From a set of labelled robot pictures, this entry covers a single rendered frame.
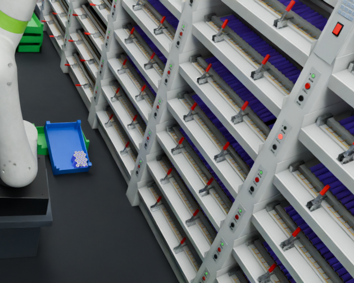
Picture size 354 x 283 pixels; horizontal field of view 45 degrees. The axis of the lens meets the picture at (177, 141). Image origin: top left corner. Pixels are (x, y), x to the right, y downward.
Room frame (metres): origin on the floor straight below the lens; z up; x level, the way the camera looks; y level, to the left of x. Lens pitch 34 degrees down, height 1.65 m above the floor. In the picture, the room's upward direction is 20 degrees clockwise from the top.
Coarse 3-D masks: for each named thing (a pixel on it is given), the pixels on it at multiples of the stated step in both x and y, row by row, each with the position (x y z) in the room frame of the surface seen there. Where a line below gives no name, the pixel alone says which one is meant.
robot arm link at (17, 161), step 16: (0, 48) 1.06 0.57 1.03; (0, 64) 1.00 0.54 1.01; (0, 80) 0.99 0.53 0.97; (16, 80) 1.05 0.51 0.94; (0, 96) 1.00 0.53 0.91; (16, 96) 1.05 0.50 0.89; (0, 112) 1.00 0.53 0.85; (16, 112) 1.04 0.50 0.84; (0, 128) 1.01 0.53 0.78; (16, 128) 1.04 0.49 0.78; (0, 144) 1.02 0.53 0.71; (16, 144) 1.03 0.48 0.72; (0, 160) 1.03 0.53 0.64; (16, 160) 1.03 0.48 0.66; (32, 160) 1.08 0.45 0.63; (0, 176) 1.03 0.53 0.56; (16, 176) 1.03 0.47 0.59; (32, 176) 1.07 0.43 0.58
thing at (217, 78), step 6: (198, 60) 1.70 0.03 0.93; (204, 66) 1.66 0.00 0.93; (210, 72) 1.62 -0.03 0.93; (216, 78) 1.58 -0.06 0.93; (216, 84) 1.56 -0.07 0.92; (222, 84) 1.55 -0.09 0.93; (228, 90) 1.51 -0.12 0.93; (234, 96) 1.48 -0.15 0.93; (240, 102) 1.45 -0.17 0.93; (240, 108) 1.44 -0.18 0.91; (246, 108) 1.42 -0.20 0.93; (252, 114) 1.39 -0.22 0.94; (252, 120) 1.38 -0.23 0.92; (258, 120) 1.36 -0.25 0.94; (258, 126) 1.34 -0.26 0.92; (264, 126) 1.33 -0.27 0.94; (264, 132) 1.32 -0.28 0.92; (264, 138) 1.29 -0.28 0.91
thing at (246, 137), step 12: (204, 48) 1.75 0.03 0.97; (180, 60) 1.69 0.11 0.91; (192, 60) 1.70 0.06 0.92; (180, 72) 1.68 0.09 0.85; (192, 72) 1.64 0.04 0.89; (192, 84) 1.59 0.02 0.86; (204, 84) 1.57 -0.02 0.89; (204, 96) 1.51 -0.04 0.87; (216, 96) 1.50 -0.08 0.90; (228, 96) 1.51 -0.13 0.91; (216, 108) 1.44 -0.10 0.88; (228, 108) 1.44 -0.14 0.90; (228, 120) 1.37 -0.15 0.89; (240, 132) 1.32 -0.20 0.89; (252, 132) 1.33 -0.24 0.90; (240, 144) 1.31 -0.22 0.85; (252, 144) 1.27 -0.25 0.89; (252, 156) 1.25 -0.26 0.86
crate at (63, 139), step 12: (48, 132) 1.92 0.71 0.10; (60, 132) 1.95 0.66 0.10; (72, 132) 2.00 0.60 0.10; (48, 144) 1.82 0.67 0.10; (60, 144) 1.89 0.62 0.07; (72, 144) 1.93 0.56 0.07; (84, 144) 1.92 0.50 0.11; (60, 156) 1.82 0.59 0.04; (60, 168) 1.76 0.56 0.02; (72, 168) 1.75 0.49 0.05; (84, 168) 1.80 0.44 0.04
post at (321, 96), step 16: (352, 32) 1.15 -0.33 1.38; (352, 48) 1.16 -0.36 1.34; (320, 64) 1.18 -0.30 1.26; (304, 80) 1.20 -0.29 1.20; (320, 80) 1.16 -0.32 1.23; (320, 96) 1.15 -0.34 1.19; (336, 96) 1.20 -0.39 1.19; (288, 112) 1.20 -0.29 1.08; (304, 112) 1.16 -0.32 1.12; (272, 128) 1.22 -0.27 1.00; (288, 144) 1.15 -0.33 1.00; (256, 160) 1.22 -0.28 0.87; (272, 160) 1.17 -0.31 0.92; (272, 176) 1.15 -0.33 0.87; (240, 192) 1.21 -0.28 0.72; (256, 192) 1.17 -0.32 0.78; (272, 192) 1.17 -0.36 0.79; (224, 224) 1.21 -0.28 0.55; (240, 224) 1.16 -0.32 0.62; (208, 256) 1.21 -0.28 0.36; (224, 256) 1.16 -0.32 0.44
